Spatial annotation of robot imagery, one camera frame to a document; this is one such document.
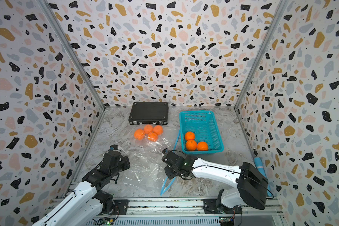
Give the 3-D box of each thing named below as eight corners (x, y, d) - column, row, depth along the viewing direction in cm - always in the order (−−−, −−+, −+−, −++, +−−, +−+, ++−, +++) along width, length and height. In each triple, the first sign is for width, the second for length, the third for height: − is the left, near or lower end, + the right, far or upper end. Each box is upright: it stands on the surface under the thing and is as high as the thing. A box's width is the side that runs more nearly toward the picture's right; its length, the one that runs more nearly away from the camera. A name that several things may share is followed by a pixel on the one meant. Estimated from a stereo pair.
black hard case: (129, 126, 111) (127, 121, 105) (136, 105, 127) (134, 99, 122) (167, 127, 111) (166, 121, 106) (168, 105, 127) (168, 99, 122)
